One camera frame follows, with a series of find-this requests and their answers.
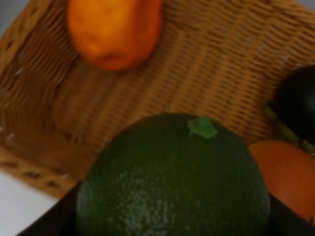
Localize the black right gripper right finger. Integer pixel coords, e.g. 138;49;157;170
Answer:
268;194;315;236

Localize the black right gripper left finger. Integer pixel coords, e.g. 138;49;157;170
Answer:
19;183;81;236

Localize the red yellow peach fruit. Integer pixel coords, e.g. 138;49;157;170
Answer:
249;140;315;222

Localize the orange tangerine fruit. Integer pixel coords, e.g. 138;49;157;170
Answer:
67;0;162;71

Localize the light orange wicker basket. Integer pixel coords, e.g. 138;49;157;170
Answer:
0;0;315;198

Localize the dark green round fruit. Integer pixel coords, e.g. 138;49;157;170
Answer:
264;65;315;155

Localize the green lime fruit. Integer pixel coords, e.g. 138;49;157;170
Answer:
76;114;271;236

